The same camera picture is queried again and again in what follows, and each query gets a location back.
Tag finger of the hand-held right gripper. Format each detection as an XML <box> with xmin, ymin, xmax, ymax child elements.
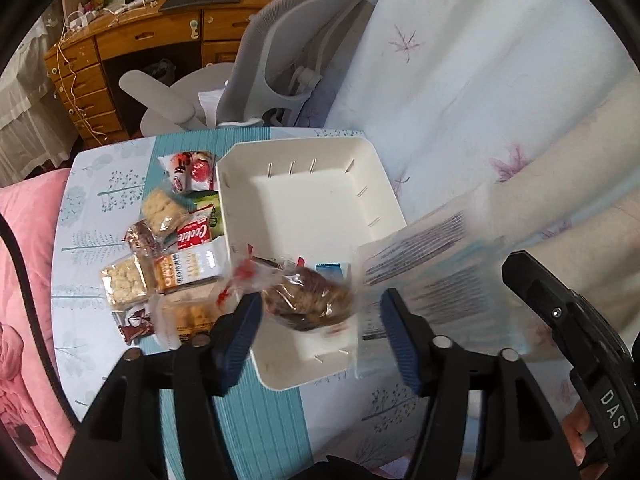
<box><xmin>501</xmin><ymin>250</ymin><xmax>584</xmax><ymax>342</ymax></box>

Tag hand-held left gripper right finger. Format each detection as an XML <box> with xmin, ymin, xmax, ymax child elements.
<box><xmin>379</xmin><ymin>287</ymin><xmax>583</xmax><ymax>480</ymax></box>

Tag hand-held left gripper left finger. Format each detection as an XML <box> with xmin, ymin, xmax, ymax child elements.
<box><xmin>59</xmin><ymin>294</ymin><xmax>265</xmax><ymax>480</ymax></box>

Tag yellow biscuit packet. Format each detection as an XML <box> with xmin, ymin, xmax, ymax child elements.
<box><xmin>152</xmin><ymin>292</ymin><xmax>236</xmax><ymax>348</ymax></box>

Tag clear brown cookie packet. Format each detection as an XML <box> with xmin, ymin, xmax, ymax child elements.
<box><xmin>217</xmin><ymin>245</ymin><xmax>357</xmax><ymax>333</ymax></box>
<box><xmin>125</xmin><ymin>220</ymin><xmax>166</xmax><ymax>261</ymax></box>

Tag orange white snack packet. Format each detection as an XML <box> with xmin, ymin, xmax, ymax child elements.
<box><xmin>152</xmin><ymin>237</ymin><xmax>231</xmax><ymax>295</ymax></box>

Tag white blue printed packet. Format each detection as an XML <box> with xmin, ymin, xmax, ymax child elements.
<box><xmin>356</xmin><ymin>200</ymin><xmax>511</xmax><ymax>381</ymax></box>

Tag small brown snack packet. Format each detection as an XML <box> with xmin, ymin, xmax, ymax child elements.
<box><xmin>114</xmin><ymin>309</ymin><xmax>153</xmax><ymax>345</ymax></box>

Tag white plastic bin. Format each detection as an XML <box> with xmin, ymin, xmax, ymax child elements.
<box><xmin>214</xmin><ymin>135</ymin><xmax>408</xmax><ymax>391</ymax></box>

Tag person's right hand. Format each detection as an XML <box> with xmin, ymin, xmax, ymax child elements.
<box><xmin>562</xmin><ymin>400</ymin><xmax>600</xmax><ymax>465</ymax></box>

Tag small blue snack packet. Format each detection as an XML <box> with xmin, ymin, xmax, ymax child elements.
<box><xmin>315</xmin><ymin>262</ymin><xmax>351</xmax><ymax>286</ymax></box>

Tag red cookie packet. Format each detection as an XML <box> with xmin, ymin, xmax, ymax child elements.
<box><xmin>176</xmin><ymin>212</ymin><xmax>226</xmax><ymax>251</ymax></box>

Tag green snack packet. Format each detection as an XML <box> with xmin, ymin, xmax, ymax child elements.
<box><xmin>194</xmin><ymin>192</ymin><xmax>223</xmax><ymax>241</ymax></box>

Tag red white candy packet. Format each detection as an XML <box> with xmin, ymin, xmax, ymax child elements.
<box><xmin>157</xmin><ymin>150</ymin><xmax>221</xmax><ymax>196</ymax></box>

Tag printed teal white tablecloth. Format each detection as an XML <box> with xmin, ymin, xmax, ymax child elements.
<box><xmin>50</xmin><ymin>127</ymin><xmax>506</xmax><ymax>480</ymax></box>

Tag light leaf print bedsheet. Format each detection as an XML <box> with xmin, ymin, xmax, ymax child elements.
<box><xmin>320</xmin><ymin>0</ymin><xmax>640</xmax><ymax>361</ymax></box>

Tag pink floral blanket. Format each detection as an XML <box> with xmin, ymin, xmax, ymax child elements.
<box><xmin>0</xmin><ymin>167</ymin><xmax>76</xmax><ymax>476</ymax></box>

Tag grey office chair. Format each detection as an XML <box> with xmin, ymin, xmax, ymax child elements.
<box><xmin>119</xmin><ymin>0</ymin><xmax>391</xmax><ymax>136</ymax></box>

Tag black bag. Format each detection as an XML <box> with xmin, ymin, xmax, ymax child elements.
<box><xmin>144</xmin><ymin>58</ymin><xmax>176</xmax><ymax>83</ymax></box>

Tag white lace curtain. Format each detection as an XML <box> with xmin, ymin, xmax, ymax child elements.
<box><xmin>0</xmin><ymin>25</ymin><xmax>81</xmax><ymax>186</ymax></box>

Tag wooden desk with drawers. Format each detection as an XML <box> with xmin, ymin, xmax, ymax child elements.
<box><xmin>44</xmin><ymin>0</ymin><xmax>301</xmax><ymax>146</ymax></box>

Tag black desk mat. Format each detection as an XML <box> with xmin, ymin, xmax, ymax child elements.
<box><xmin>160</xmin><ymin>0</ymin><xmax>242</xmax><ymax>14</ymax></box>

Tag black cord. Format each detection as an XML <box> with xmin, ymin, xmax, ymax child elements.
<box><xmin>0</xmin><ymin>212</ymin><xmax>66</xmax><ymax>411</ymax></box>

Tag white cables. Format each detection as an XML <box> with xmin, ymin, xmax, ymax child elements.
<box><xmin>56</xmin><ymin>7</ymin><xmax>110</xmax><ymax>142</ymax></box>

